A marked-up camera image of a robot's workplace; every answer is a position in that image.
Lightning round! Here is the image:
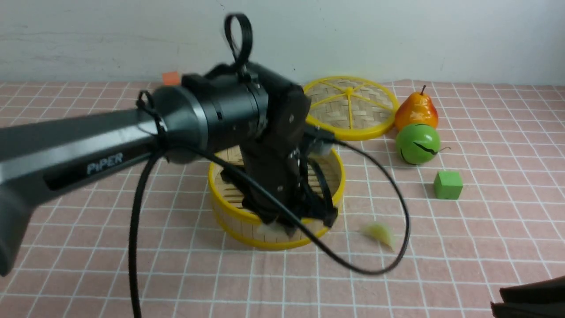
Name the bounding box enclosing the pink checked tablecloth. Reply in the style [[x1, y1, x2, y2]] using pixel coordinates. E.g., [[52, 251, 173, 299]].
[[1, 82, 565, 318]]

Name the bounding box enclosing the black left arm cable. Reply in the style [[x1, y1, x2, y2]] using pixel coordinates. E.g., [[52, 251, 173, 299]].
[[128, 13, 411, 318]]

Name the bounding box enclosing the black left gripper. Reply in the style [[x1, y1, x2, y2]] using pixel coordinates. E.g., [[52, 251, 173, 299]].
[[220, 139, 338, 237]]

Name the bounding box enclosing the woven steamer lid yellow rim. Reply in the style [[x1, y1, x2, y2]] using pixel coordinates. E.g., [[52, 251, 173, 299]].
[[303, 76, 399, 141]]

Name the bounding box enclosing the orange yellow toy pear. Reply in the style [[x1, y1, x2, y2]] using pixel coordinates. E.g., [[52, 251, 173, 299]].
[[394, 85, 439, 131]]

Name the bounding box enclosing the green foam cube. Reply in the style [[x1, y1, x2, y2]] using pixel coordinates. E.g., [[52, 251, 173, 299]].
[[433, 170, 463, 201]]

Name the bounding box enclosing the orange foam cube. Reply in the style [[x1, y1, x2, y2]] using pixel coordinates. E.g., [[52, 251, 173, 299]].
[[162, 71, 181, 85]]

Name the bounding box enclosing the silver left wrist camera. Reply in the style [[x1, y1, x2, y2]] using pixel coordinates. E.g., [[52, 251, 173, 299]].
[[301, 125, 336, 156]]

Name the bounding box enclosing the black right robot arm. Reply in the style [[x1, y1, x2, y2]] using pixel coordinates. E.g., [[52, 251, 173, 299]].
[[490, 276, 565, 318]]

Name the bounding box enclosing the pale green dumpling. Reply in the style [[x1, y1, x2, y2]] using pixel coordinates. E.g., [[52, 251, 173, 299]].
[[361, 221, 396, 251]]

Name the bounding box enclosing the green toy apple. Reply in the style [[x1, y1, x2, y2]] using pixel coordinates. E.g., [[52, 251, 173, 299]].
[[395, 123, 451, 166]]

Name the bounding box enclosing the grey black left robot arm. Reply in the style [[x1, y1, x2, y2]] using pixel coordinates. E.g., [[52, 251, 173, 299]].
[[1, 62, 335, 276]]

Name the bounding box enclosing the bamboo steamer tray yellow rim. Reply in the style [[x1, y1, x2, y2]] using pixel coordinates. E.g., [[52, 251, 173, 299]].
[[208, 150, 347, 251]]

